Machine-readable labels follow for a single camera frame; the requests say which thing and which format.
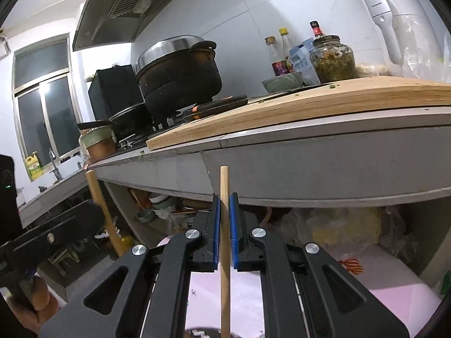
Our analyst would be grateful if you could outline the metal faucet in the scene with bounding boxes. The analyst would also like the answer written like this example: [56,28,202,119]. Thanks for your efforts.
[48,148,63,181]

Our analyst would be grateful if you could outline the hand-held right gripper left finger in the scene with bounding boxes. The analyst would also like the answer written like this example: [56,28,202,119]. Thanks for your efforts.
[38,194,221,338]

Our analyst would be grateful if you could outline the blue white carton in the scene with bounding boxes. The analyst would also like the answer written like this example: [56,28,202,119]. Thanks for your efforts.
[289,38,326,85]

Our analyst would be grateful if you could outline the orange black handled knife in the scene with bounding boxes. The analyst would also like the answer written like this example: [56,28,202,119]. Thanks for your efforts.
[183,95,249,120]

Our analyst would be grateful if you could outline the wooden cutting board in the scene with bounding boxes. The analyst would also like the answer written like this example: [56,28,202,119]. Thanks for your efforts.
[146,77,451,152]

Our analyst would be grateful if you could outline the black pot with steel lid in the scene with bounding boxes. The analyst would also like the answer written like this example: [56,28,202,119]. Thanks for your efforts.
[135,35,223,120]

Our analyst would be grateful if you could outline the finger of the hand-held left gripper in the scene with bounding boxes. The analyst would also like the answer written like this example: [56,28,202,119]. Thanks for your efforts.
[21,200,106,258]

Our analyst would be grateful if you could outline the white wall appliance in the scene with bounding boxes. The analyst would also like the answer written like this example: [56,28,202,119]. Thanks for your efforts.
[357,0,441,66]

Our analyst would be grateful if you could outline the window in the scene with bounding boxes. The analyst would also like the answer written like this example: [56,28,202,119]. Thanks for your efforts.
[12,33,83,180]

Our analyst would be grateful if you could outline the person's left hand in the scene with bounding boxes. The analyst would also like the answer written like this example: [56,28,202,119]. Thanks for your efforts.
[7,275,60,335]

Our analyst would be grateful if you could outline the brown jar with lid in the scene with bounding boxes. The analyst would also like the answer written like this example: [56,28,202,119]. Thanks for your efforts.
[79,125,118,161]

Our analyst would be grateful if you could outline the steel range hood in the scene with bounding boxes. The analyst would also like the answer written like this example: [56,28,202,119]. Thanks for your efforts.
[72,0,208,52]

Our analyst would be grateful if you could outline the yellow detergent bottle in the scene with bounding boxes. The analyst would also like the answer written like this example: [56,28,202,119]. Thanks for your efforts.
[25,151,43,180]

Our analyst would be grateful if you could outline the black box appliance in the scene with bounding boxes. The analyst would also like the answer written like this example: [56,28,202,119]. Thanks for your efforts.
[88,65,145,122]

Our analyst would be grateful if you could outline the single wooden chopstick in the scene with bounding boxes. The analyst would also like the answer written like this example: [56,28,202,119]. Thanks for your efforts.
[219,165,231,338]
[85,170,129,257]

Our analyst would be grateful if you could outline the glass pickle jar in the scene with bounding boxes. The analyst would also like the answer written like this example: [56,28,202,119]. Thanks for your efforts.
[309,35,360,83]

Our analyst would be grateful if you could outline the black frying pan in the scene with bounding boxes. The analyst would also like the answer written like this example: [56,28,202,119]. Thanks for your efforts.
[78,104,152,141]

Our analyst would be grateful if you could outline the stack of bowls under counter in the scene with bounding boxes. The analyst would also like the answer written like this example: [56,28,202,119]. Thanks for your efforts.
[130,190,212,233]

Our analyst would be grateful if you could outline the grey kitchen counter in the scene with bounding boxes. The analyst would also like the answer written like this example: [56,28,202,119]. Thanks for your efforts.
[86,107,451,208]

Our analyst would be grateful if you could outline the plastic bags under counter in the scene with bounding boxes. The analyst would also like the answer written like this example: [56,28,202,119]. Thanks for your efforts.
[282,206,423,254]

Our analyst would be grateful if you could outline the gas stove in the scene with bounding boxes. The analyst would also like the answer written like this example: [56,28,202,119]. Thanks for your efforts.
[116,111,198,148]

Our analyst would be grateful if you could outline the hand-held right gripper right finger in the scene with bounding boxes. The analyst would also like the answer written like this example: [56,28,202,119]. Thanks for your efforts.
[228,193,411,338]

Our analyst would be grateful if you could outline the clear plastic bag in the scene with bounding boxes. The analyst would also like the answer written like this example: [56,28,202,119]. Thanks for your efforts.
[398,14,451,81]

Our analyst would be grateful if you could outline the yellow cap bottle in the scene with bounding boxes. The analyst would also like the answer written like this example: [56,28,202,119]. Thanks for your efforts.
[279,28,297,73]

